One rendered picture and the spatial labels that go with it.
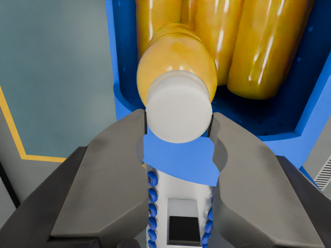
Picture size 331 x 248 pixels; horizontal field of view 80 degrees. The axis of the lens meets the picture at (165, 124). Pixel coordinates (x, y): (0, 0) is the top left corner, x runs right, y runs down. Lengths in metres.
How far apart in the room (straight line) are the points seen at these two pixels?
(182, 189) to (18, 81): 1.49
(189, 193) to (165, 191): 0.08
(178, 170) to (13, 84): 1.75
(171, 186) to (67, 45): 1.19
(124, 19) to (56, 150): 1.83
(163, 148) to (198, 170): 0.04
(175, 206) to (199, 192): 0.09
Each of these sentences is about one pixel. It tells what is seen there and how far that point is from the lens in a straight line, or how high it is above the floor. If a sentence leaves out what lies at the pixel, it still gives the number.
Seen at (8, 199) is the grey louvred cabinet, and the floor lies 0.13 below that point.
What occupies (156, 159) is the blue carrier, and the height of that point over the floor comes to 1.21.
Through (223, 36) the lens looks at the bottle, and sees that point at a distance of 0.29.
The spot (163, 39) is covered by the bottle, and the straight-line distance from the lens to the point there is 0.16.
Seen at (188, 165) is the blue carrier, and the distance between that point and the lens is 0.20.
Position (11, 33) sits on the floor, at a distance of 1.74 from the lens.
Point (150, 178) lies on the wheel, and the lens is 0.60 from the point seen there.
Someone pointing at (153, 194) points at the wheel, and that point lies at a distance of 0.64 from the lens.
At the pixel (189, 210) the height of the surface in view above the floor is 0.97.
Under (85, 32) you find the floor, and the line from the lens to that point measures 1.49.
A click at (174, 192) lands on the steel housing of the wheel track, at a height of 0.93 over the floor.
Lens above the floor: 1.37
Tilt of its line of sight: 58 degrees down
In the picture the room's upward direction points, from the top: 176 degrees counter-clockwise
